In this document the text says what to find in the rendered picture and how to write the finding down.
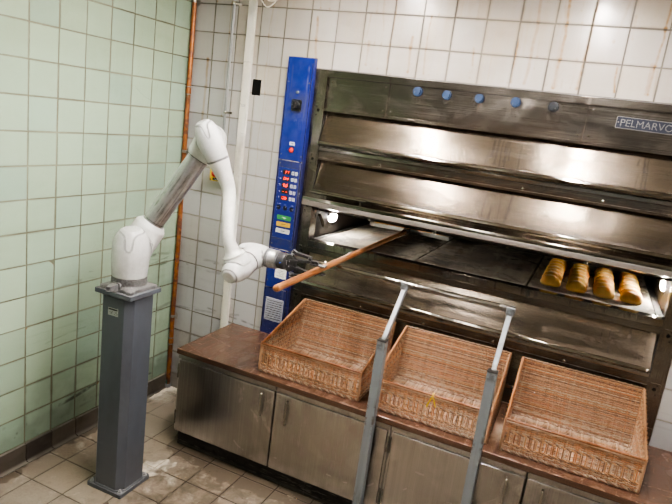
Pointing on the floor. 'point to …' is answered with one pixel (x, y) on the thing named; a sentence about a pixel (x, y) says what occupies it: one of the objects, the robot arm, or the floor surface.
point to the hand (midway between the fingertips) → (318, 269)
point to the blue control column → (298, 77)
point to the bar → (382, 377)
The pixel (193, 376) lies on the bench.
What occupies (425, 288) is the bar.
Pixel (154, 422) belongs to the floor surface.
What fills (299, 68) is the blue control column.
